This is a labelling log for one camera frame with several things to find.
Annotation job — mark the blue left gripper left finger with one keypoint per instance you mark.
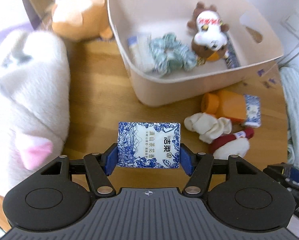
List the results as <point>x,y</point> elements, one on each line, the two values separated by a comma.
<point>111,159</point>

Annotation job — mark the red white plush toy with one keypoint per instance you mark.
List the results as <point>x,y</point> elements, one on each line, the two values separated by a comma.
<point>231,144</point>

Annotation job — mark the brown white cow plush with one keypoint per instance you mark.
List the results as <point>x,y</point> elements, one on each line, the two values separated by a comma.
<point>210,41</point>

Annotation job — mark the green plaid scrunchie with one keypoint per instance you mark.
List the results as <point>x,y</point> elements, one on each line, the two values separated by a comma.
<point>170,55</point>

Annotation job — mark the orange plush block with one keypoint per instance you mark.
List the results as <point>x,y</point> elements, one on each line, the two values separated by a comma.
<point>225,104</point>

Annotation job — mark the blue white tissue pack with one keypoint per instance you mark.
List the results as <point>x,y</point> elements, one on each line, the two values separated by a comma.
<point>149,145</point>
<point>253,111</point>

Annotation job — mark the black long star box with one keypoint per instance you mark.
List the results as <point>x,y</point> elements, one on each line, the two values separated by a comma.
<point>230,56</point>

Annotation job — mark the light striped cloth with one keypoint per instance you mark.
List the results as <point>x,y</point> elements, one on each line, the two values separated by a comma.
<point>290,84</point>

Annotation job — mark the white fluffy plush bag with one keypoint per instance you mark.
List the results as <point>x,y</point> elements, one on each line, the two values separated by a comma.
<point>34,103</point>

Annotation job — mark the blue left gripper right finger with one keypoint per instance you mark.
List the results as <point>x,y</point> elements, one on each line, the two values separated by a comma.
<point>186,159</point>

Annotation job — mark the beige plastic storage bin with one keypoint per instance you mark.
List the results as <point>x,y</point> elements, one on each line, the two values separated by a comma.
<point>254,42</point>

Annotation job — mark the white wall socket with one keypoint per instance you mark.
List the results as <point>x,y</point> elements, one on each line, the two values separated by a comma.
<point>291,23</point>

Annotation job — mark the clear packet white swabs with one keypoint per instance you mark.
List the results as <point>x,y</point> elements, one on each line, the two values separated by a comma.
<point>139,46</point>

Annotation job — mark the orange white plush toy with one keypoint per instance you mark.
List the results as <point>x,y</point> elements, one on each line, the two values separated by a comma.
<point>79,20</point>

